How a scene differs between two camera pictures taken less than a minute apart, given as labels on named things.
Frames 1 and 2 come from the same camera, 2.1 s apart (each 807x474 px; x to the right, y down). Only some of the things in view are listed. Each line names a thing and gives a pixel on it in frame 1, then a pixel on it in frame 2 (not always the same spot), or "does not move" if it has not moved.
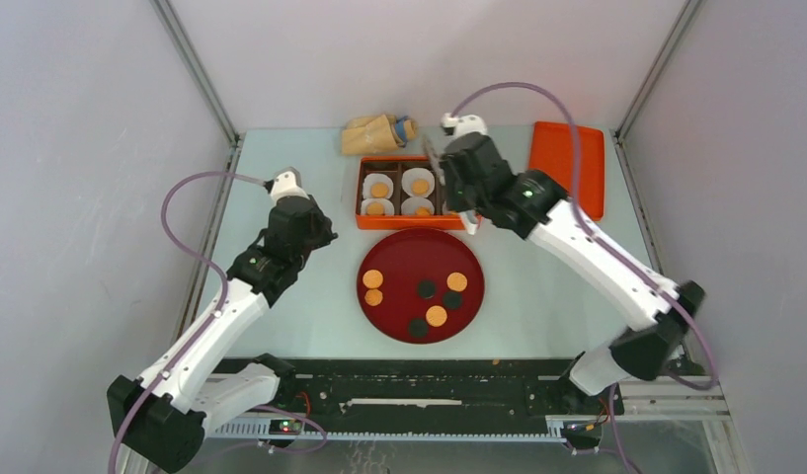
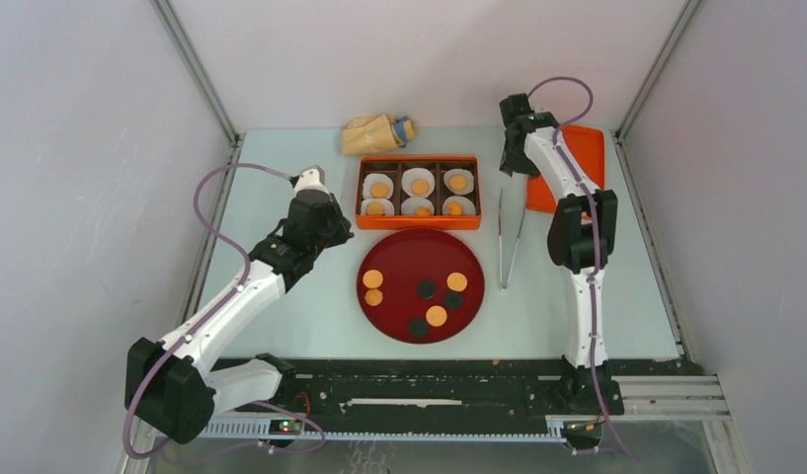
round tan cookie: (420, 187) does not move
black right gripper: (451, 181) to (511, 160)
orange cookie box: (401, 193) does not move
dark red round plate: (421, 285) does not move
